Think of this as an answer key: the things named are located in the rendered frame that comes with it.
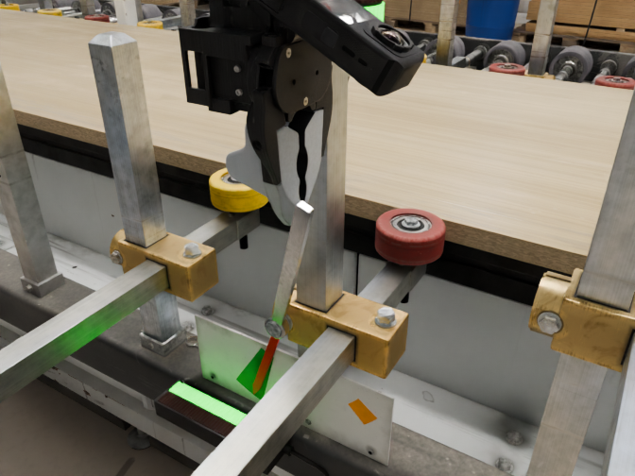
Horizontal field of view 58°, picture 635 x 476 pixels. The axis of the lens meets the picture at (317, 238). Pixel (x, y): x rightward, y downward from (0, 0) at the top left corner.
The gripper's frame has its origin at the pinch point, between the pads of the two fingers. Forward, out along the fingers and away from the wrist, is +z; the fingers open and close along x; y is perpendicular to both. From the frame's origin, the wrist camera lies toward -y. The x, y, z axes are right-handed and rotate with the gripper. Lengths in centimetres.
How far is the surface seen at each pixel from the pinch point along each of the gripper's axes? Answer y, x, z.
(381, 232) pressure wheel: 0.6, -17.9, 10.9
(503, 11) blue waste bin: 128, -562, 67
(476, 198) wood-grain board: -5.7, -32.7, 11.2
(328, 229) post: 0.8, -6.2, 4.8
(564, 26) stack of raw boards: 74, -596, 81
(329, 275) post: 0.8, -6.5, 10.1
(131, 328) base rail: 33.8, -7.4, 31.1
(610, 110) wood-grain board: -15, -81, 11
